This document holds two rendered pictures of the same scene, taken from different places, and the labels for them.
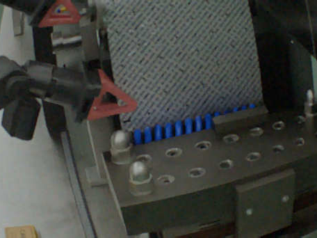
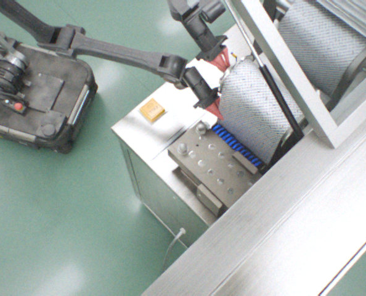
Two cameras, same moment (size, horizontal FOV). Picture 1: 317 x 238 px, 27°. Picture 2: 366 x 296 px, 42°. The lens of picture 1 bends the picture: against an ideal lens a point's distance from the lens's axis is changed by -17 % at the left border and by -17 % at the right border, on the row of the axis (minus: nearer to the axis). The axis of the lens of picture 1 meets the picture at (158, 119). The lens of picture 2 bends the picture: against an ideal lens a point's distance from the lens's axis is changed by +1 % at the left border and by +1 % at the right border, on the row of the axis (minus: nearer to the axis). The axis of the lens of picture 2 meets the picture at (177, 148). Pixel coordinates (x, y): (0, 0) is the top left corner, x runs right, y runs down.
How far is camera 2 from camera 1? 112 cm
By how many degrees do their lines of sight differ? 51
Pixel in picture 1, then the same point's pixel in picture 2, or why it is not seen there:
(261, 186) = (205, 195)
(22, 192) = not seen: hidden behind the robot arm
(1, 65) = (169, 63)
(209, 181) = (197, 172)
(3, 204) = not seen: hidden behind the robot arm
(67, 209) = (192, 112)
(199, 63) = (248, 134)
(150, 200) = (176, 156)
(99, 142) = not seen: hidden behind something
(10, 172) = (202, 68)
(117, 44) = (223, 102)
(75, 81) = (202, 95)
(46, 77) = (191, 84)
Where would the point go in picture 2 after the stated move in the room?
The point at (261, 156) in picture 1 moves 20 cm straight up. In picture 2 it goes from (222, 185) to (228, 163)
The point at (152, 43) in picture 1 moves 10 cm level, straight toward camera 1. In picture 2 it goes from (234, 113) to (209, 130)
